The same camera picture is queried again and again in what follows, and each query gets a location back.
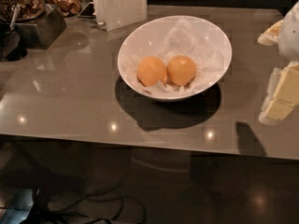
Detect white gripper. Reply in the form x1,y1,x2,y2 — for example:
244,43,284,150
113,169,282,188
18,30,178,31
257,1,299,126

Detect orange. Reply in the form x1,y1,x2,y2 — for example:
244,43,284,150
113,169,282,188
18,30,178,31
137,56,167,87
166,55,197,86

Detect white ceramic bowl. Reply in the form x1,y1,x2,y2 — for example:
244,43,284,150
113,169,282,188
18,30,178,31
117,14,233,103

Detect bowl of dried snacks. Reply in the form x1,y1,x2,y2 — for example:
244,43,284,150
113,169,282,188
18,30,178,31
46,0,81,17

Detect white paper napkin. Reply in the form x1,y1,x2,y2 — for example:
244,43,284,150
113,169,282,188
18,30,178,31
121,18,228,97

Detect glass jar of nuts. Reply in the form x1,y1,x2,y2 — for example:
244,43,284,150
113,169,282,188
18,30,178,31
0,0,45,21

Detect black cup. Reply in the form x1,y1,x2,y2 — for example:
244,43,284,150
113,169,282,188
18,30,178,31
0,23,27,62

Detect metal spoon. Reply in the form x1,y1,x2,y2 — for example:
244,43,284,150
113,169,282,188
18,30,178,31
9,5,21,30

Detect black floor cables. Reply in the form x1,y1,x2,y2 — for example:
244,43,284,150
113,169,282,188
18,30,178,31
27,161,148,224

